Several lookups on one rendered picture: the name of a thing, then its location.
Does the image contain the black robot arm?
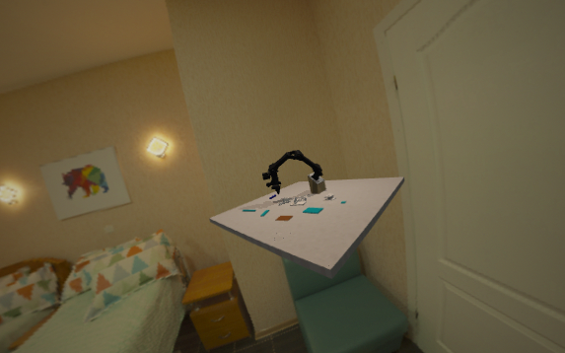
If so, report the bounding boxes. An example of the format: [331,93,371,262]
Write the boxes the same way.
[262,150,322,180]

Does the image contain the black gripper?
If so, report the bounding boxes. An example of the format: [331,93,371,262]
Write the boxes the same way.
[271,177,281,194]

